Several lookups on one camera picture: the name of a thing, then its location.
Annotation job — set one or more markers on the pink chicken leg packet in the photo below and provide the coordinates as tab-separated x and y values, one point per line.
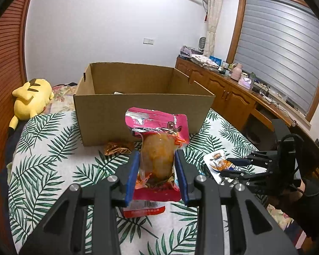
156	151

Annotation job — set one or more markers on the green bottle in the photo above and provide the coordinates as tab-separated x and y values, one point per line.
252	77

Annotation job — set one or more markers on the window with grey blind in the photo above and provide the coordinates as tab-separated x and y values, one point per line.
281	50

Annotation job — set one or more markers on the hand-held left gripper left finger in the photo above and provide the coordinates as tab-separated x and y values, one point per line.
132	180

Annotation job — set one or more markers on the green leaf print bed sheet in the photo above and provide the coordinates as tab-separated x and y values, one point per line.
69	164

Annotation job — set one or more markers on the pink thermos jug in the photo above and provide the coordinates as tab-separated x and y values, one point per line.
236	73

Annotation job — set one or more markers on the small white fan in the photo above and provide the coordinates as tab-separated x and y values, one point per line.
202	43

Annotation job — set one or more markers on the white wall switch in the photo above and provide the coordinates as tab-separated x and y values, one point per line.
148	41

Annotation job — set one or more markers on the pink tissue box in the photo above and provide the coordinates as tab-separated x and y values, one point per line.
245	83

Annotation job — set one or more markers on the blue box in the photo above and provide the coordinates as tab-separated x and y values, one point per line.
216	60

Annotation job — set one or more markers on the purple cloth bundle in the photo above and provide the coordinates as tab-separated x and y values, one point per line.
188	51

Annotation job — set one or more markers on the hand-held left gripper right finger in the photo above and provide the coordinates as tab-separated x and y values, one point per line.
181	180

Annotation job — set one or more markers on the wooden louvered wardrobe door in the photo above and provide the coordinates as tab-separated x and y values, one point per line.
7	71

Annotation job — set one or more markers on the cream patterned curtain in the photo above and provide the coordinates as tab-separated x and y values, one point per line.
212	18

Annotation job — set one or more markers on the person's right forearm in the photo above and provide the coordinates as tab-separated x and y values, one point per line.
311	212

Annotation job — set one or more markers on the long wooden cabinet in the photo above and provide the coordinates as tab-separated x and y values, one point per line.
228	95

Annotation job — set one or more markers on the folded floral cloth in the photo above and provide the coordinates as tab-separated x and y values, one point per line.
204	61

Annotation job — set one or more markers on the yellow plush toy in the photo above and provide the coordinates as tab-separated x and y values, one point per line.
31	98

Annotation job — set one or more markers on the cardboard box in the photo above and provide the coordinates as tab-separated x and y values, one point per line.
108	117

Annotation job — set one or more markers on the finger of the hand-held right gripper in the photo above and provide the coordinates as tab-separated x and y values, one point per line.
255	157
244	176

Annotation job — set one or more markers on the dark blue cloth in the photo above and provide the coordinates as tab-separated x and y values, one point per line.
13	140

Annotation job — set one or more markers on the white and orange snack packet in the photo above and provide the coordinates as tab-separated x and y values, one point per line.
215	162

